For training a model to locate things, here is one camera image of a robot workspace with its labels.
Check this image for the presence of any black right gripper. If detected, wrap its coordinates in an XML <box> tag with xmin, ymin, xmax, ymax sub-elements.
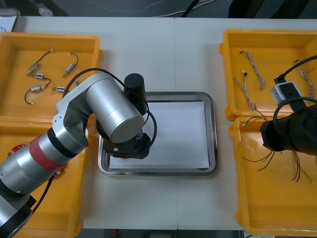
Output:
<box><xmin>260</xmin><ymin>113</ymin><xmax>302</xmax><ymax>152</ymax></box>

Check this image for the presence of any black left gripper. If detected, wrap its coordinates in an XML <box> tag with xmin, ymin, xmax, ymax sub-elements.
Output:
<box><xmin>103</xmin><ymin>133</ymin><xmax>151</xmax><ymax>161</ymax></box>

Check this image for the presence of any white sheet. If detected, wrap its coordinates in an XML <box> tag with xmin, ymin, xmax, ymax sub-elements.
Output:
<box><xmin>108</xmin><ymin>101</ymin><xmax>211</xmax><ymax>171</ymax></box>

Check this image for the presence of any steel tray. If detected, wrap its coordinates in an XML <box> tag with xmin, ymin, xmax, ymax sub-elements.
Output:
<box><xmin>98</xmin><ymin>91</ymin><xmax>219</xmax><ymax>177</ymax></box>

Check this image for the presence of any yellow-orange plastic bin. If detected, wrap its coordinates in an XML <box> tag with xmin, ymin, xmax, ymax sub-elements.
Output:
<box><xmin>0</xmin><ymin>31</ymin><xmax>103</xmax><ymax>124</ymax></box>
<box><xmin>0</xmin><ymin>116</ymin><xmax>90</xmax><ymax>237</ymax></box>
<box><xmin>229</xmin><ymin>116</ymin><xmax>317</xmax><ymax>236</ymax></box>
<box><xmin>219</xmin><ymin>29</ymin><xmax>317</xmax><ymax>121</ymax></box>

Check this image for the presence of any black stand leg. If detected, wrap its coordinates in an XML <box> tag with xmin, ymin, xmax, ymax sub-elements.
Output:
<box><xmin>180</xmin><ymin>0</ymin><xmax>202</xmax><ymax>18</ymax></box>

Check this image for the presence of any grey-rimmed white tray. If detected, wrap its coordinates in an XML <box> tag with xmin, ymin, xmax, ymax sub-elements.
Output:
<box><xmin>0</xmin><ymin>7</ymin><xmax>21</xmax><ymax>33</ymax></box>

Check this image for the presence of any red black green-yellow wire harness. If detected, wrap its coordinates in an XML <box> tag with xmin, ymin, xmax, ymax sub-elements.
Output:
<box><xmin>291</xmin><ymin>150</ymin><xmax>315</xmax><ymax>184</ymax></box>
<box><xmin>241</xmin><ymin>110</ymin><xmax>277</xmax><ymax>172</ymax></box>

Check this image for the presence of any blue-white twisted wire harness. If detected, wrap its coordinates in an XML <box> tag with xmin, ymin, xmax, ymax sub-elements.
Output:
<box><xmin>232</xmin><ymin>70</ymin><xmax>258</xmax><ymax>112</ymax></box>
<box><xmin>294</xmin><ymin>59</ymin><xmax>317</xmax><ymax>101</ymax></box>
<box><xmin>239</xmin><ymin>49</ymin><xmax>268</xmax><ymax>91</ymax></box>

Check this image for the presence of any white floor cable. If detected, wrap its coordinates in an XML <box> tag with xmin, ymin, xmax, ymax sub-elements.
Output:
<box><xmin>86</xmin><ymin>0</ymin><xmax>225</xmax><ymax>16</ymax></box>

